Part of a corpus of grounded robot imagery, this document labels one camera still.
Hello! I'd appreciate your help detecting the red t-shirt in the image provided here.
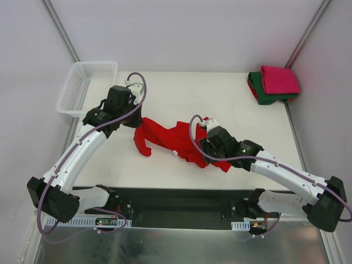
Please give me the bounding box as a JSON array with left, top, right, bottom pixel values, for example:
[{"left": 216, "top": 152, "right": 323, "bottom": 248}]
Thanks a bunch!
[
  {"left": 247, "top": 79, "right": 258, "bottom": 101},
  {"left": 133, "top": 117, "right": 232, "bottom": 173}
]

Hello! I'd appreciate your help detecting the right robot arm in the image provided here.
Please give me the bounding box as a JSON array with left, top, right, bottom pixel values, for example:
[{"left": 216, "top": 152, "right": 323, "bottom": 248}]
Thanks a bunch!
[{"left": 199, "top": 119, "right": 347, "bottom": 232}]

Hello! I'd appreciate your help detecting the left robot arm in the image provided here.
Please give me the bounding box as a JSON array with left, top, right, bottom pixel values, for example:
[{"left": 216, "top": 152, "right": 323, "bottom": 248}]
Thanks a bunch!
[{"left": 27, "top": 81, "right": 145, "bottom": 223}]

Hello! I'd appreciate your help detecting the white plastic basket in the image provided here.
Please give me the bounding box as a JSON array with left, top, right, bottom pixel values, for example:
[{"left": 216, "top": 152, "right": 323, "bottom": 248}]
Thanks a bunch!
[{"left": 56, "top": 60, "right": 118, "bottom": 118}]

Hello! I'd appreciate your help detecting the red folded t-shirt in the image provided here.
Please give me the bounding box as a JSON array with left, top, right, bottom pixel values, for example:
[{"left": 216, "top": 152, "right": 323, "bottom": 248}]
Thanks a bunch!
[{"left": 247, "top": 79, "right": 258, "bottom": 101}]

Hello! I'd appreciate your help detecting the green folded t-shirt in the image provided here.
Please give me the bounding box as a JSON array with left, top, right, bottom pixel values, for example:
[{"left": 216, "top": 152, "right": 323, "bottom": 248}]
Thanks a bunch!
[{"left": 247, "top": 71, "right": 299, "bottom": 105}]

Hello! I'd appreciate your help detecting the pink folded t-shirt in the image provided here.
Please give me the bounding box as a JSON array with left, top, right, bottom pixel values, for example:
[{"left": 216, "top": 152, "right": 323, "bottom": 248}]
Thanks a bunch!
[{"left": 260, "top": 65, "right": 301, "bottom": 95}]

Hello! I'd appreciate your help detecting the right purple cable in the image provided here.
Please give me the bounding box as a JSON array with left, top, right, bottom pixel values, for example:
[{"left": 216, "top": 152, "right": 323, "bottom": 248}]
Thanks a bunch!
[{"left": 189, "top": 114, "right": 352, "bottom": 222}]

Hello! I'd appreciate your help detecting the purple cable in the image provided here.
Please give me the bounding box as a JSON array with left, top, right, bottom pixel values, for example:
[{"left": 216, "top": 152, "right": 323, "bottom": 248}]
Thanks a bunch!
[
  {"left": 189, "top": 114, "right": 352, "bottom": 222},
  {"left": 37, "top": 71, "right": 148, "bottom": 235}
]

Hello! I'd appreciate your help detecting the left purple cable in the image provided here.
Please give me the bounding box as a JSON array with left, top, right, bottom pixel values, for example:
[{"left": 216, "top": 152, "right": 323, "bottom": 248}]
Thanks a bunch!
[{"left": 37, "top": 71, "right": 148, "bottom": 235}]

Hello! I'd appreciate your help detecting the right cable duct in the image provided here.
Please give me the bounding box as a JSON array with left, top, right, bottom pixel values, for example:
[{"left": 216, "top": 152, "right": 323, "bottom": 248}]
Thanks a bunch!
[{"left": 231, "top": 221, "right": 250, "bottom": 232}]

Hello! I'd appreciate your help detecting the cable duct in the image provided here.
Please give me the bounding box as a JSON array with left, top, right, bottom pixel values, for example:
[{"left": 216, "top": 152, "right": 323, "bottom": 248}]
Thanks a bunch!
[
  {"left": 231, "top": 221, "right": 250, "bottom": 232},
  {"left": 57, "top": 216, "right": 132, "bottom": 228}
]

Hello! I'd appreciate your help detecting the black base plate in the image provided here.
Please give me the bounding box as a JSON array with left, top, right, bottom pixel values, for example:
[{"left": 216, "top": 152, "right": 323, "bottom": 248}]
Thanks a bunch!
[{"left": 110, "top": 188, "right": 252, "bottom": 230}]

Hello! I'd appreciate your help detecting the left cable duct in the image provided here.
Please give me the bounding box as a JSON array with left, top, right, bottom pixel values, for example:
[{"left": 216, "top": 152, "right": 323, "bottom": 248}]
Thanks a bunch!
[{"left": 57, "top": 216, "right": 132, "bottom": 228}]

